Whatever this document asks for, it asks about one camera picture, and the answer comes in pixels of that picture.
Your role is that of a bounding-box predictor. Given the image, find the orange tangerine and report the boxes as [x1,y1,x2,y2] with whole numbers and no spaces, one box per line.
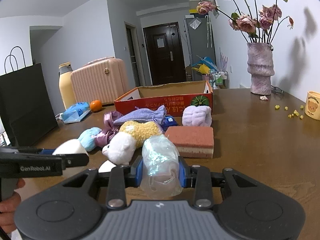
[89,100,103,112]

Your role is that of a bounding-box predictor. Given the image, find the dark wooden door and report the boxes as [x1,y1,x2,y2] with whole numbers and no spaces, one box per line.
[143,22,187,85]

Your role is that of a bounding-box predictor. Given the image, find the clear plastic bag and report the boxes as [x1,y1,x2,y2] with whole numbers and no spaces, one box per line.
[140,134,182,199]

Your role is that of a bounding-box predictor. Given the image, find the white and yellow plush toy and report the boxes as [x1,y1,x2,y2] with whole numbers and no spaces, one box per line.
[102,121,163,165]

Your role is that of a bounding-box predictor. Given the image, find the lavender fluffy headband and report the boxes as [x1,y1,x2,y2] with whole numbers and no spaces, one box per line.
[182,105,212,127]

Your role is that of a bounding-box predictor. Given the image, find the black eyeglasses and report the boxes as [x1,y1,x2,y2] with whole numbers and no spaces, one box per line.
[271,86,284,96]

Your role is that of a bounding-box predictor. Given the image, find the wire storage cart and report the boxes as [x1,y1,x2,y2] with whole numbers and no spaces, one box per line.
[209,69,229,89]

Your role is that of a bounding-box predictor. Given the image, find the dried pink roses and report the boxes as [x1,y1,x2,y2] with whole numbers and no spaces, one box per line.
[196,0,294,46]

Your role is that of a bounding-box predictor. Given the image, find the yellow box on refrigerator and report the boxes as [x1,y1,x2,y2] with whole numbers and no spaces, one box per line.
[189,9,198,14]

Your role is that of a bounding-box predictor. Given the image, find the light blue plush monster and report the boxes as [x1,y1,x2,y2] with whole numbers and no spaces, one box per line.
[78,127,102,152]

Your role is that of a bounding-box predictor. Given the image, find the pink ribbed suitcase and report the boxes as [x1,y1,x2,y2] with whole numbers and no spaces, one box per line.
[71,57,130,104]

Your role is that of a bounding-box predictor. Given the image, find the white round soft object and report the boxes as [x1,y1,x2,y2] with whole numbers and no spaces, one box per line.
[52,139,88,155]

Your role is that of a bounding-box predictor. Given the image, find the red and yellow sponge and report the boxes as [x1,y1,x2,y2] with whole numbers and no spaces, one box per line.
[165,126,214,159]

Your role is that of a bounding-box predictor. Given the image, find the grey refrigerator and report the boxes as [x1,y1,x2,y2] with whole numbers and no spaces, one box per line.
[184,15,216,65]

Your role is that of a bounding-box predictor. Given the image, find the red cardboard box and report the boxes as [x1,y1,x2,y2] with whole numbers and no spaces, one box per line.
[114,81,213,117]

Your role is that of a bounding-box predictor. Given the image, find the yellow bear cup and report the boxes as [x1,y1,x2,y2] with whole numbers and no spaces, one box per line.
[305,91,320,120]

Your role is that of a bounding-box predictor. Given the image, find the fallen dried petal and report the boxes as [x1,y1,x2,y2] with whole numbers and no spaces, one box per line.
[260,95,268,101]

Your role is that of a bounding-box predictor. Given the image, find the black paper shopping bag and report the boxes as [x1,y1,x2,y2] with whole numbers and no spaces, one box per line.
[0,45,60,147]

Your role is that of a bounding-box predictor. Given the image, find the pink satin scrunchie bow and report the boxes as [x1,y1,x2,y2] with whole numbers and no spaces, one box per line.
[94,111,123,148]

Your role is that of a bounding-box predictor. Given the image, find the yellow thermos jug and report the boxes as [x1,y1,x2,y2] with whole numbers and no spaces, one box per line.
[59,62,76,109]

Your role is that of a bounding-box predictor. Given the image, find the purple textured vase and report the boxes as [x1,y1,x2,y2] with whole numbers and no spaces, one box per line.
[247,43,274,96]

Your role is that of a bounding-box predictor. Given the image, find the purple drawstring fabric pouch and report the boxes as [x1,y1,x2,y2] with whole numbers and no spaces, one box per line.
[114,105,167,126]

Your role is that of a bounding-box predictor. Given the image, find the person's left hand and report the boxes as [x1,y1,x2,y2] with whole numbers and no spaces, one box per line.
[0,191,21,234]

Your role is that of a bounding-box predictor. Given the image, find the blue handkerchief tissue pack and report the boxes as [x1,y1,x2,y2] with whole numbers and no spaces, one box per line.
[161,115,178,132]

